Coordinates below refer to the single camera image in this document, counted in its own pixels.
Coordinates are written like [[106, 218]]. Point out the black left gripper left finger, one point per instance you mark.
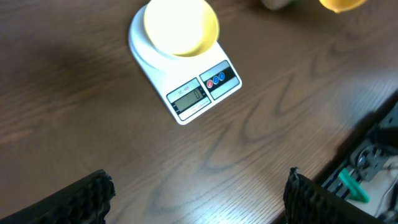
[[84, 201]]

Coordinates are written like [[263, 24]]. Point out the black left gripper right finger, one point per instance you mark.
[[306, 202]]

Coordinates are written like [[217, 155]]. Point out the yellow plastic measuring scoop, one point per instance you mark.
[[339, 6]]

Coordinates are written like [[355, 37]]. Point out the white digital kitchen scale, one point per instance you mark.
[[188, 86]]

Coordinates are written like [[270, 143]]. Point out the yellow plastic bowl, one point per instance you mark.
[[183, 28]]

